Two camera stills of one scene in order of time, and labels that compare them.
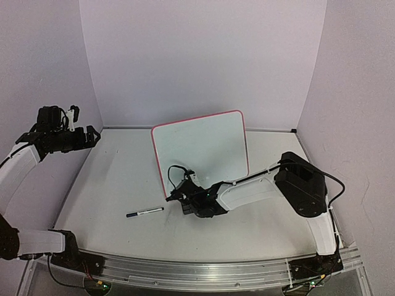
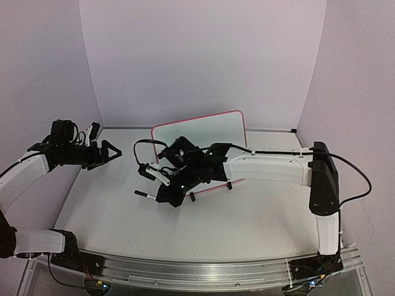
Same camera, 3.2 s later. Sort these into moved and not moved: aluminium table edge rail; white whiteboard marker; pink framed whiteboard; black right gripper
Moved: black right gripper; white whiteboard marker
Not moved: pink framed whiteboard; aluminium table edge rail
